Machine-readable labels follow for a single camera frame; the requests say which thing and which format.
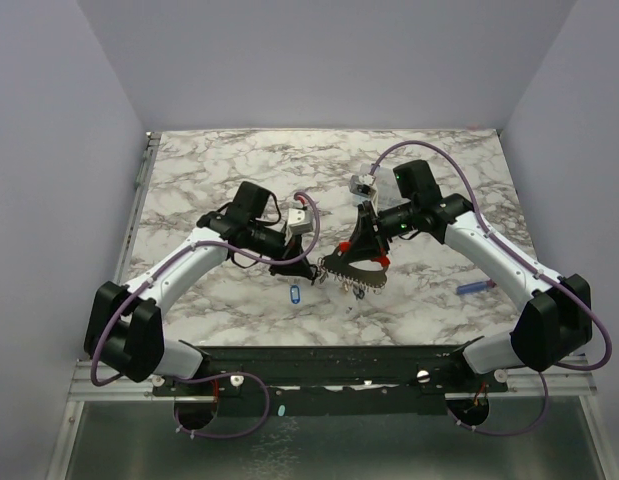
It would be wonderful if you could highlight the bunch of silver keys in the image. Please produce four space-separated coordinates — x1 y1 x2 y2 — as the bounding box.
318 257 388 300

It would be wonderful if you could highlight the red black key holder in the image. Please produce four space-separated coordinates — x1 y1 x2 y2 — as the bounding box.
320 241 390 290

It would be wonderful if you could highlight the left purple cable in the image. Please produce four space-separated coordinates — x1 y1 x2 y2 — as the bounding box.
90 190 321 441

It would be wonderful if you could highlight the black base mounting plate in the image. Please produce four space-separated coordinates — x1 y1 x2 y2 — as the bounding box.
151 345 507 417

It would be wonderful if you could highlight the purple cable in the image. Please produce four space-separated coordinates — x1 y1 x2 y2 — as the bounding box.
90 190 321 441
371 141 614 438

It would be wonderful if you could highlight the left side aluminium rail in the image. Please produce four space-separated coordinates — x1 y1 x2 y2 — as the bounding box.
107 131 162 284

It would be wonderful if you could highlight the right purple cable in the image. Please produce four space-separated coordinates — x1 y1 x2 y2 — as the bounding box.
371 141 614 438

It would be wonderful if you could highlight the aluminium frame rail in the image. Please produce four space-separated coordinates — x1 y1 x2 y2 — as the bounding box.
69 361 598 402

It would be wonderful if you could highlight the clear plastic organizer box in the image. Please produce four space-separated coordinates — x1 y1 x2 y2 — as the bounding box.
374 167 404 211

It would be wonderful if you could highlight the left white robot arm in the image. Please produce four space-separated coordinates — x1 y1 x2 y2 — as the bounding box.
84 181 321 395

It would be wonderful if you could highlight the blue key tag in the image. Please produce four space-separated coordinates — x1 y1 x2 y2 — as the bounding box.
289 284 301 305

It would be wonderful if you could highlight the blue red marker pen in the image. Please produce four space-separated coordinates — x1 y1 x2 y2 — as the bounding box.
456 280 496 295

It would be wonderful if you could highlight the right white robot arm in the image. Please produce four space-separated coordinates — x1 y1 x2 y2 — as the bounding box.
323 160 592 391

